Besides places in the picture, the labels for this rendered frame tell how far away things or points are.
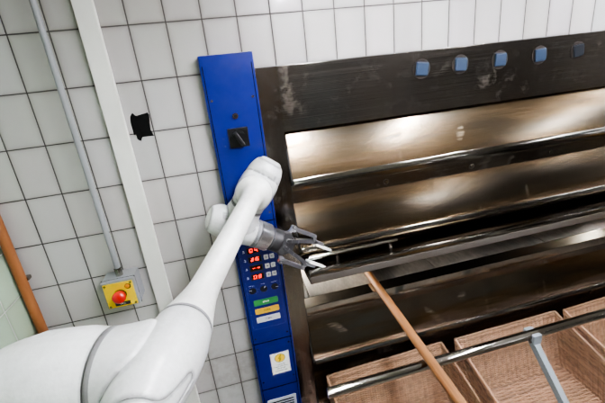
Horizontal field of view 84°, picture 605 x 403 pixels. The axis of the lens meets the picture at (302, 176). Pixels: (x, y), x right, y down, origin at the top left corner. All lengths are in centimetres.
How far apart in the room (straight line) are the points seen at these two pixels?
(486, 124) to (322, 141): 65
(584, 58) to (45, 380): 181
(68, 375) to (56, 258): 78
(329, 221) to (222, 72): 64
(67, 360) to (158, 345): 12
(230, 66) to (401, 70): 57
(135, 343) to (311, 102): 84
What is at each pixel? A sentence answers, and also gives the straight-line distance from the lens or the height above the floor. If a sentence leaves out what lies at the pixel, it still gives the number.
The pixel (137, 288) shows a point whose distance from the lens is 128.
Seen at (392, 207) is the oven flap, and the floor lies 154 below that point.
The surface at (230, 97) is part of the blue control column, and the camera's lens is 108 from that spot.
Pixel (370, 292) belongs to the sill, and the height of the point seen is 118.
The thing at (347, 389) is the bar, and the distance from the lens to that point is 120.
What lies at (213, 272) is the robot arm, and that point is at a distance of 77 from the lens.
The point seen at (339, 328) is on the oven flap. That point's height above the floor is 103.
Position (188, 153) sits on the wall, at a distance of 114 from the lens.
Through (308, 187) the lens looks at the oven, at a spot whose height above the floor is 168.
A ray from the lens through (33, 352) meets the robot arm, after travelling 66.
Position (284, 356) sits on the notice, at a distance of 153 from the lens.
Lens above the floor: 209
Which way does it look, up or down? 18 degrees down
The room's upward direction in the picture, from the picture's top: 6 degrees counter-clockwise
